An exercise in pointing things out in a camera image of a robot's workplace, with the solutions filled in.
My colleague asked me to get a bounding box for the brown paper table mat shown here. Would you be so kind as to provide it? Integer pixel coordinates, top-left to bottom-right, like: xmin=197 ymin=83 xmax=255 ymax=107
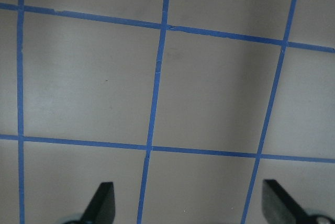
xmin=1 ymin=0 xmax=334 ymax=223

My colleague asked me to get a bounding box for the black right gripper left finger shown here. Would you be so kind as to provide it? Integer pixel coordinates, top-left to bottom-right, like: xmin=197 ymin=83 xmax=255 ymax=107
xmin=80 ymin=182 xmax=115 ymax=224

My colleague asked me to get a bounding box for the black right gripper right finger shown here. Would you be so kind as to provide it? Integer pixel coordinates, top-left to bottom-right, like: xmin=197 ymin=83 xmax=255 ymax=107
xmin=262 ymin=180 xmax=309 ymax=224

